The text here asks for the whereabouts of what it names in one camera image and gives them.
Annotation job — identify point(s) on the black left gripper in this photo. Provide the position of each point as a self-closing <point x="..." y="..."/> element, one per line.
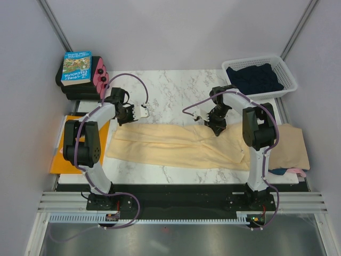
<point x="132" y="118"/>

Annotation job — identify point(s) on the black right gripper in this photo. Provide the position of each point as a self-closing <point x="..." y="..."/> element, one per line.
<point x="217" y="127"/>

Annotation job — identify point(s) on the yellow t-shirt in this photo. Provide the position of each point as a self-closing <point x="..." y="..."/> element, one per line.
<point x="191" y="146"/>

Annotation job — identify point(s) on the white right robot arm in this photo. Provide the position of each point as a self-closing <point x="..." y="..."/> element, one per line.
<point x="259" y="129"/>

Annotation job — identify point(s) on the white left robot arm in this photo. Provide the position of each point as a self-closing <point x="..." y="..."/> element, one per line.
<point x="81" y="142"/>

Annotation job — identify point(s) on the pink and black case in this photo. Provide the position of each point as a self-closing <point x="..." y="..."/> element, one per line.
<point x="94" y="90"/>

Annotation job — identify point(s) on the navy t-shirt in basket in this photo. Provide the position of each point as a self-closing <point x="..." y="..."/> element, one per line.
<point x="255" y="79"/>

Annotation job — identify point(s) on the blue illustrated book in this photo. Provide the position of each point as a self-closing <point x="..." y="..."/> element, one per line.
<point x="76" y="68"/>

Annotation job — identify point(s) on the folded beige t-shirt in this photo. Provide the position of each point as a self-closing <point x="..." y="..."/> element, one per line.
<point x="291" y="151"/>

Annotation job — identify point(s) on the orange board with black border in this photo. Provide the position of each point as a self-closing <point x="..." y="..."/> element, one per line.
<point x="62" y="166"/>

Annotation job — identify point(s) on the folded pink and blue clothes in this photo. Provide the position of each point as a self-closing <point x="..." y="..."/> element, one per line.
<point x="282" y="171"/>

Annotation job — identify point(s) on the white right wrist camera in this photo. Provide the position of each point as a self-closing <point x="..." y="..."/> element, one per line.
<point x="200" y="114"/>

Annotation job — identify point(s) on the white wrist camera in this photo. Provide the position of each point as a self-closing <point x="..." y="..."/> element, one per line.
<point x="200" y="114"/>
<point x="141" y="112"/>

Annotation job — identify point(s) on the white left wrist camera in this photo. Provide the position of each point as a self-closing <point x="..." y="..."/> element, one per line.
<point x="141" y="112"/>

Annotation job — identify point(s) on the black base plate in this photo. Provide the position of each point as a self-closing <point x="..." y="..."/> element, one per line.
<point x="177" y="202"/>

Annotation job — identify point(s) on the white slotted cable duct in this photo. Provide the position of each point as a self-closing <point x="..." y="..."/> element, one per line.
<point x="106" y="219"/>

